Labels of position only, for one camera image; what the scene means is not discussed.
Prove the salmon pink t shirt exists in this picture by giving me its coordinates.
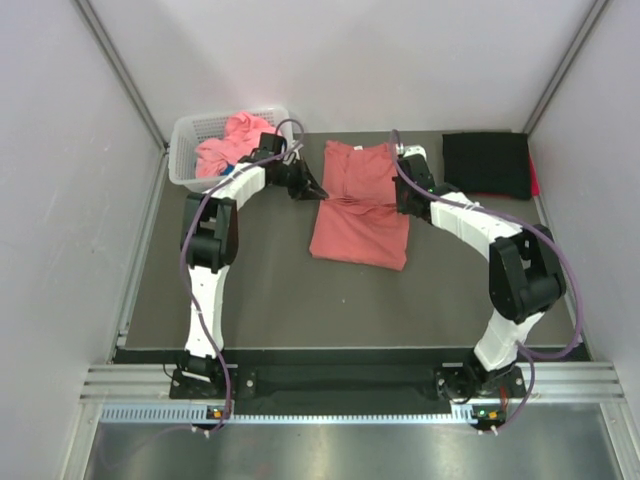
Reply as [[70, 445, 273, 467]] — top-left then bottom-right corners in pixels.
[[309, 140, 409, 271]]

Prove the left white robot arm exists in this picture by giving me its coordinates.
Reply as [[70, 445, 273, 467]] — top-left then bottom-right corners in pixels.
[[173, 132, 328, 398]]

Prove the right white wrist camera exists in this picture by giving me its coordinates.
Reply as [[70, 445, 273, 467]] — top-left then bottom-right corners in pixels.
[[396, 145, 427, 160]]

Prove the purple cable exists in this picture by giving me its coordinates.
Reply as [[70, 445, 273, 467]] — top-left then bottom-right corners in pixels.
[[389, 128, 585, 436], [179, 118, 306, 434]]

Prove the white plastic basket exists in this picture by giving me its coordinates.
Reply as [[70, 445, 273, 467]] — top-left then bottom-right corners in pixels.
[[168, 107, 294, 193]]

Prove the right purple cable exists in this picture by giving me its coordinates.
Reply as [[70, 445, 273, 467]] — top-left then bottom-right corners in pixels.
[[389, 128, 585, 436]]

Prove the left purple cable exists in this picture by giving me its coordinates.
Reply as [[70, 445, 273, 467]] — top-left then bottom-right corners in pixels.
[[179, 118, 306, 434]]

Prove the folded red t shirt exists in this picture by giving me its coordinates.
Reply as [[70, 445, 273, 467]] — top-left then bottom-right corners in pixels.
[[529, 157, 540, 197]]

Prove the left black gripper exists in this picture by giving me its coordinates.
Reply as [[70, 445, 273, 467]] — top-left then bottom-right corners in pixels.
[[270, 156, 327, 201]]

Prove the slotted grey cable duct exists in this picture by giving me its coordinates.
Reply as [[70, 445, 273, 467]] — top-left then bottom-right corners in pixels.
[[100, 404, 504, 426]]

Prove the pink t shirt in basket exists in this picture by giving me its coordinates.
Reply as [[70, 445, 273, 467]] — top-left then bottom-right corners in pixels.
[[195, 112, 275, 178]]

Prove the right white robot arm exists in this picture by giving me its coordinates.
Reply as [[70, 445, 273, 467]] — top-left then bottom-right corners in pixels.
[[392, 147, 566, 401]]

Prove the folded black t shirt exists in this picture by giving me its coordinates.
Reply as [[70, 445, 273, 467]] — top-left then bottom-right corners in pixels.
[[442, 132, 536, 200]]

